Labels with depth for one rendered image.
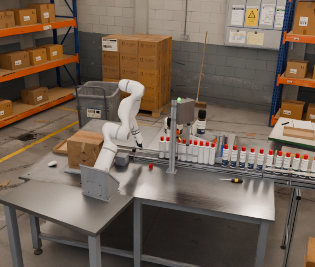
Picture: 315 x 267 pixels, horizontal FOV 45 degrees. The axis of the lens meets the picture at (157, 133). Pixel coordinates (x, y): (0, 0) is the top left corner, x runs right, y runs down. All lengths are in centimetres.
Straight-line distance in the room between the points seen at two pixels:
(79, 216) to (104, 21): 659
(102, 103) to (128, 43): 160
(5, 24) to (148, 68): 244
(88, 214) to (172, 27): 584
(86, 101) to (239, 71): 337
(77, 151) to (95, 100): 242
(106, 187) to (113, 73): 443
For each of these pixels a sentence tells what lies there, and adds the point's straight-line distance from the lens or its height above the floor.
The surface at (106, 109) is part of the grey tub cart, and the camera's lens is 562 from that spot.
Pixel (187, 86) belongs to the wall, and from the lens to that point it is 817.
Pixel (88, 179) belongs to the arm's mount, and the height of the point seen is 98.
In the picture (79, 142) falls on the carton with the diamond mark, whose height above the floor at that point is 111.
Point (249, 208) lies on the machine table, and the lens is 297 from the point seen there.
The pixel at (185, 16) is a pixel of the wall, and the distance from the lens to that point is 792.
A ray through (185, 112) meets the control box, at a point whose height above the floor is 139.
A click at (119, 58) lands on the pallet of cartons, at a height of 104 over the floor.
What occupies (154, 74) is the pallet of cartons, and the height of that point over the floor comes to 81.
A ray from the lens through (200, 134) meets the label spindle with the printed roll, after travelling 394.
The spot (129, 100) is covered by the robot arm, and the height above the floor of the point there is 150.
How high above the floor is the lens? 242
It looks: 23 degrees down
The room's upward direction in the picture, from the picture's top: 1 degrees clockwise
